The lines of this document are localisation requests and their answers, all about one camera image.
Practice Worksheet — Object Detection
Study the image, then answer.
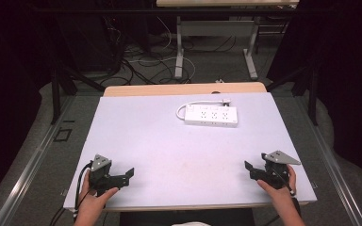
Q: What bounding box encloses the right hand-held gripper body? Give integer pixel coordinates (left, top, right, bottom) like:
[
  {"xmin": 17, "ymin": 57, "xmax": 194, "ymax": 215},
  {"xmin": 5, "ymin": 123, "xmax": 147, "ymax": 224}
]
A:
[{"xmin": 256, "ymin": 150, "xmax": 302, "ymax": 190}]

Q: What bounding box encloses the white power strip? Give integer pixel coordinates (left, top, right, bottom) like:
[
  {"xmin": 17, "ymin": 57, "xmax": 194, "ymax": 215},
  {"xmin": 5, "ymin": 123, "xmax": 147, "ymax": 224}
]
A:
[{"xmin": 184, "ymin": 104, "xmax": 239, "ymax": 129}]

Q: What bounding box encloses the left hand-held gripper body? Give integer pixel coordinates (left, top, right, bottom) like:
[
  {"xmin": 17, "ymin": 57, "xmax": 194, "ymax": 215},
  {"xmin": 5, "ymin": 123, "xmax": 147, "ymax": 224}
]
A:
[{"xmin": 89, "ymin": 153, "xmax": 123, "ymax": 198}]

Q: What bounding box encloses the metal floor rail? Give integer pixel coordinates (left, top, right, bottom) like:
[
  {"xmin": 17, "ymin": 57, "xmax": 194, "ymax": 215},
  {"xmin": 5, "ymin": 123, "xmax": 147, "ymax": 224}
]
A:
[
  {"xmin": 291, "ymin": 95, "xmax": 362, "ymax": 226},
  {"xmin": 0, "ymin": 95, "xmax": 76, "ymax": 226}
]

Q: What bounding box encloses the desk with white legs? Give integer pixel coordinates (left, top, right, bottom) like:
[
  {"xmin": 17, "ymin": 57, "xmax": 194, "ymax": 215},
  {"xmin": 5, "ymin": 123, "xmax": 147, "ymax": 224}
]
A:
[{"xmin": 156, "ymin": 0, "xmax": 300, "ymax": 81}]

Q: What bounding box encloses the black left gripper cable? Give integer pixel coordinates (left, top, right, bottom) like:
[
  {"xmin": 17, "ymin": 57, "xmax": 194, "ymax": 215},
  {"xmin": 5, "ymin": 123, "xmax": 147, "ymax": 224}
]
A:
[{"xmin": 49, "ymin": 163, "xmax": 94, "ymax": 226}]

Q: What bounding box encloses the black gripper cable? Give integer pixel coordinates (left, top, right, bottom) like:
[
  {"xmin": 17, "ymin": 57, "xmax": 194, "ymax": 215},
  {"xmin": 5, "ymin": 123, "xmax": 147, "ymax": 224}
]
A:
[
  {"xmin": 262, "ymin": 168, "xmax": 303, "ymax": 226},
  {"xmin": 49, "ymin": 163, "xmax": 94, "ymax": 226}
]

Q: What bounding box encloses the white table mat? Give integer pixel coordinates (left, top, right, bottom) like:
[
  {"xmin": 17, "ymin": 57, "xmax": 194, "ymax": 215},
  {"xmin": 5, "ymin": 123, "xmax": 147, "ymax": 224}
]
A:
[{"xmin": 63, "ymin": 91, "xmax": 319, "ymax": 211}]

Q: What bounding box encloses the person's left hand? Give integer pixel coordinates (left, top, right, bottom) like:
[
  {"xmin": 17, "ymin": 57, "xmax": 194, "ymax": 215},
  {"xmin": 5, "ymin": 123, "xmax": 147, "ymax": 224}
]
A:
[{"xmin": 78, "ymin": 179, "xmax": 120, "ymax": 218}]

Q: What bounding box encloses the person's white clothing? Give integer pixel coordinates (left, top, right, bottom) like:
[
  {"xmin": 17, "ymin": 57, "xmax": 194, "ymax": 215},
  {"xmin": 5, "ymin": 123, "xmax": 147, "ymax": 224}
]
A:
[{"xmin": 171, "ymin": 221, "xmax": 212, "ymax": 226}]

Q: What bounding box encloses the black floor cable bundle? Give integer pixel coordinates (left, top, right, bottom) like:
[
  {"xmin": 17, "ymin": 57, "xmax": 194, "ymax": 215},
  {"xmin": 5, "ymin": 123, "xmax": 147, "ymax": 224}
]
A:
[{"xmin": 98, "ymin": 15, "xmax": 192, "ymax": 87}]

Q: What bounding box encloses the square floor socket cover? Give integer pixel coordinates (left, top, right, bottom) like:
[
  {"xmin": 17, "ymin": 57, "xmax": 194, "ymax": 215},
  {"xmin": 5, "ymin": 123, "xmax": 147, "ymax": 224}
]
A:
[{"xmin": 53, "ymin": 127, "xmax": 74, "ymax": 143}]

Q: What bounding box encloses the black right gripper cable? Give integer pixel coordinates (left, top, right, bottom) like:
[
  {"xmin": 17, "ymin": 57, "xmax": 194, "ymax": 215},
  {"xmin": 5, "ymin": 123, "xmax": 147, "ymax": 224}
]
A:
[{"xmin": 262, "ymin": 168, "xmax": 303, "ymax": 226}]

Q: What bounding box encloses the white floor cable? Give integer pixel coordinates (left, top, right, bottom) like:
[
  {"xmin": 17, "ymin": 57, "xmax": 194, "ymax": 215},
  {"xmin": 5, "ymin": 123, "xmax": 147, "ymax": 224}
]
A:
[{"xmin": 127, "ymin": 16, "xmax": 197, "ymax": 83}]

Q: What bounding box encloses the black metal stand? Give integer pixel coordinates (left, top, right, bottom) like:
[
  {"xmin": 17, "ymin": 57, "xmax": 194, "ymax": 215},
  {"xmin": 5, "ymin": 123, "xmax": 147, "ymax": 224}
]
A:
[
  {"xmin": 50, "ymin": 59, "xmax": 107, "ymax": 125},
  {"xmin": 265, "ymin": 64, "xmax": 320, "ymax": 126}
]

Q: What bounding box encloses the person's right hand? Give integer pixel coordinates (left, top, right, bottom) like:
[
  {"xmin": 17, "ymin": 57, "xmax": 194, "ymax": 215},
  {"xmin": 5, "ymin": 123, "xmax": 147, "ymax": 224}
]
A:
[{"xmin": 256, "ymin": 164, "xmax": 298, "ymax": 206}]

